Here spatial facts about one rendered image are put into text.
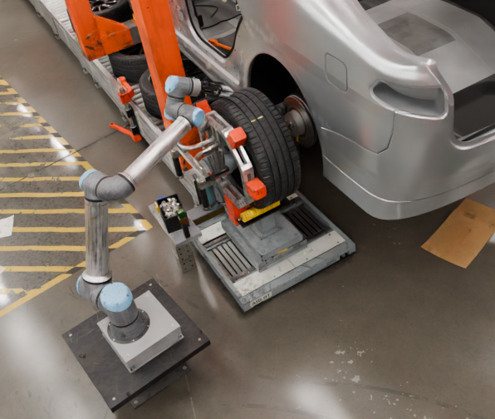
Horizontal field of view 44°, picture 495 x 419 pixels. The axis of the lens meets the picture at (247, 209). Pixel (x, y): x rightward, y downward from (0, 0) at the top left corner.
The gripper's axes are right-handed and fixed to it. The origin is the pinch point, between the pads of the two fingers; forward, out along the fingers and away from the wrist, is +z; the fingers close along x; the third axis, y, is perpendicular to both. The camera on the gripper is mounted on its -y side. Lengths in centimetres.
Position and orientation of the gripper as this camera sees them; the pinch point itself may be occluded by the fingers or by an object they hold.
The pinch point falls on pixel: (230, 91)
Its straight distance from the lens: 334.0
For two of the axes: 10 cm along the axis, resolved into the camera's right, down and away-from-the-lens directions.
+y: 4.5, 3.6, -8.2
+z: 8.7, 0.2, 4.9
